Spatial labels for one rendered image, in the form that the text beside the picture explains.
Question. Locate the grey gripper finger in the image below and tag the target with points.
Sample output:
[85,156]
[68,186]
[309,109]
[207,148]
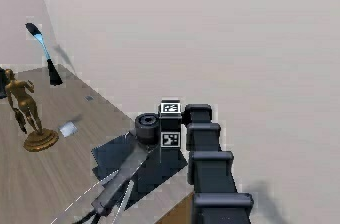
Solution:
[84,220]
[97,219]

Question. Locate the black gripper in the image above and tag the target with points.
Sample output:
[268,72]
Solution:
[147,128]

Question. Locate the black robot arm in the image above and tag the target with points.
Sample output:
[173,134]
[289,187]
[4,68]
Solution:
[211,173]

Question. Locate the wooden chest of drawers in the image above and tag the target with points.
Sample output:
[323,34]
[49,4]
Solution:
[28,186]

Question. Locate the small dark grey flat tile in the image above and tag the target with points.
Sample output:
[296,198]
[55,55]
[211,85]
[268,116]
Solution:
[89,98]

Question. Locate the small pale grey flat card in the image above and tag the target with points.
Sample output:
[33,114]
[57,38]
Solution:
[68,129]

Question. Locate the black and blue desk lamp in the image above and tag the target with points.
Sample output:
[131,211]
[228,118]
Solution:
[54,76]

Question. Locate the golden figure statue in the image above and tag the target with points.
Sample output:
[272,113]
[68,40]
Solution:
[24,103]

